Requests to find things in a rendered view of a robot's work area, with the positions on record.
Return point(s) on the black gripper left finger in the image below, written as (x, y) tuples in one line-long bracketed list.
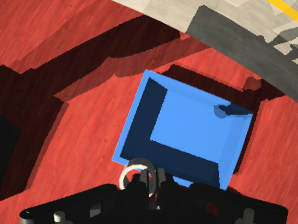
[(75, 209)]

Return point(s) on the blue crate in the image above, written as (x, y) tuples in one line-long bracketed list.
[(194, 135)]

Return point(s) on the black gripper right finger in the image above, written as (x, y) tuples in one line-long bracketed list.
[(233, 208)]

